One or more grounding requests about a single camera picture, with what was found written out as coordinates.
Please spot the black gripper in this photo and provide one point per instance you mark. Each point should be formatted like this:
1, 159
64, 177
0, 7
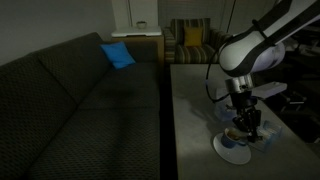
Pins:
245, 103

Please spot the dark spoon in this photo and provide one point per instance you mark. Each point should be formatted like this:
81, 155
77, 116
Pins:
246, 134

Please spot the blue coffee cup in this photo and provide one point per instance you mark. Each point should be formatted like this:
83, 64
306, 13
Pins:
232, 137

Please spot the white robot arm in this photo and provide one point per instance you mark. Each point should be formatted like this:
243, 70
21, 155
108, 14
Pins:
260, 48

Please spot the open blue tissue box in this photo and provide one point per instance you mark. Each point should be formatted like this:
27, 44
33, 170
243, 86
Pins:
222, 112

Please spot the white saucer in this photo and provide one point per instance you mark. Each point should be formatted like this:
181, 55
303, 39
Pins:
238, 155

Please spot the grey coffee table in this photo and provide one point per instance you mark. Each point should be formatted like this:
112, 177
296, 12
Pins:
287, 158

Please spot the striped armchair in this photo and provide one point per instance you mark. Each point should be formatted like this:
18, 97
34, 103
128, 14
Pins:
175, 52

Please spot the yellow cushion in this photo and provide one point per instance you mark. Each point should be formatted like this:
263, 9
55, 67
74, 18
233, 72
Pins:
193, 36

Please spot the small bowl lamp base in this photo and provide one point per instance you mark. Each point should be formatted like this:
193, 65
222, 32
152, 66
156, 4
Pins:
141, 24

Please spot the blue throw pillow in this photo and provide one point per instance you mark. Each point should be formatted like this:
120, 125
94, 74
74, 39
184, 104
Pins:
118, 54

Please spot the wooden side table white top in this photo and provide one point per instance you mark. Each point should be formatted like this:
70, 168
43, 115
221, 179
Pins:
149, 34

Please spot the dark grey patterned sofa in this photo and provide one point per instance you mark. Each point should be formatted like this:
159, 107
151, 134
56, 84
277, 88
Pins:
66, 113

